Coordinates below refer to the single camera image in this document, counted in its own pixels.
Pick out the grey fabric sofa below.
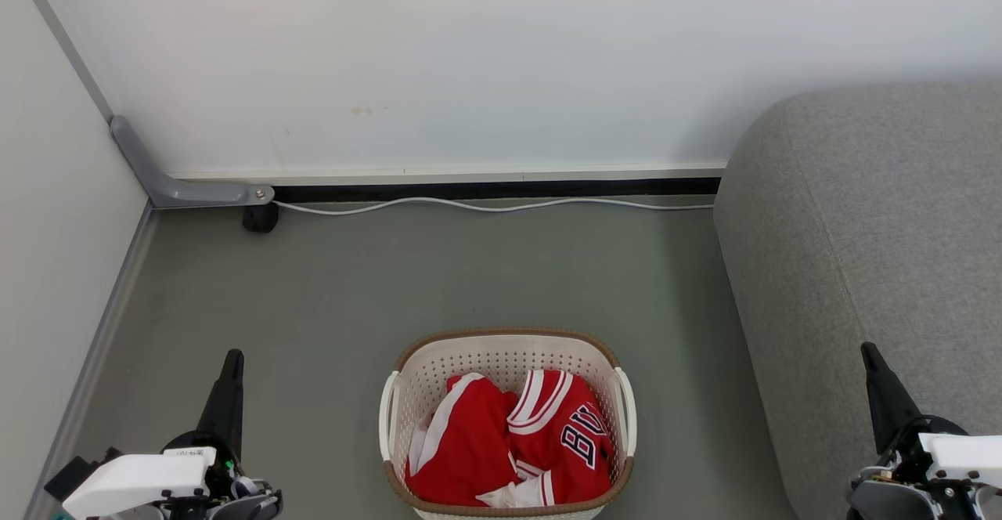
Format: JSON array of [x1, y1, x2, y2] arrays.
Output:
[[713, 85, 1002, 520]]

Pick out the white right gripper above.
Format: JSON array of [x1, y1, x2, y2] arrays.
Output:
[[846, 341, 1002, 520]]

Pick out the grey metal partition foot bracket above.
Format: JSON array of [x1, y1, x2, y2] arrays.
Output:
[[6, 0, 276, 210]]

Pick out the cream perforated laundry basket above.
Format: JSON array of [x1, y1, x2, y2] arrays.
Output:
[[379, 327, 638, 520]]

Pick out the red shorts with white stripe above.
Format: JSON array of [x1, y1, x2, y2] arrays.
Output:
[[405, 373, 522, 507]]

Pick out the black baseboard strip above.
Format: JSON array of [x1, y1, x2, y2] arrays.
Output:
[[273, 178, 722, 203]]

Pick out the black caster wheel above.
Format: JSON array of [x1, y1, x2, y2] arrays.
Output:
[[242, 203, 281, 234]]

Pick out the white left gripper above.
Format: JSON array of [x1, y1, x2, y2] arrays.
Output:
[[45, 349, 283, 520]]

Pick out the red jersey with letters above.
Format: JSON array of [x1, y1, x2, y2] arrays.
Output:
[[478, 369, 617, 507]]

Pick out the white floor cable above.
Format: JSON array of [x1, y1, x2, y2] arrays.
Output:
[[272, 196, 715, 216]]

